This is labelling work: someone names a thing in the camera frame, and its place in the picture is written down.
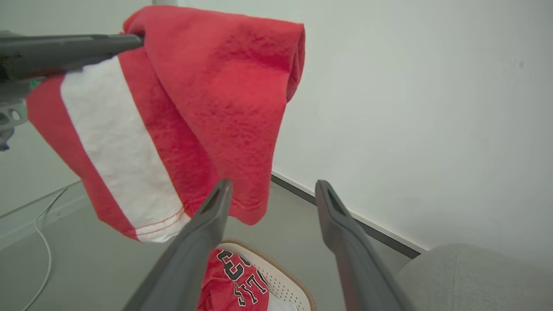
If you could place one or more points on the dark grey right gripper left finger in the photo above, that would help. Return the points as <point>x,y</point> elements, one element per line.
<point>185,259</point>

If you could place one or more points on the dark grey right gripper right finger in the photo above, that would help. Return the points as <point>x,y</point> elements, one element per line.
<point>358,268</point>

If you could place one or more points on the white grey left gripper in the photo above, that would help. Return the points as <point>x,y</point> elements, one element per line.
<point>9,108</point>

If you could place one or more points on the red jersey with black lettering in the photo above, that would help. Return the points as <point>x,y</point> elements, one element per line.
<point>229,280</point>

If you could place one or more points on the red garment with white stripe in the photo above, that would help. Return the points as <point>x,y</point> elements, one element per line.
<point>216,95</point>

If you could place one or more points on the white perforated laundry basket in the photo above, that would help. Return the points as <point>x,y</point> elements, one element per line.
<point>285,280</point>

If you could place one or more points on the dark baseboard strip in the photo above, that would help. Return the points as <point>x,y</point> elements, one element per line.
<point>345,216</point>

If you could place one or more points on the grey fabric sofa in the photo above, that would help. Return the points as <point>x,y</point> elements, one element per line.
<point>475,280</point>

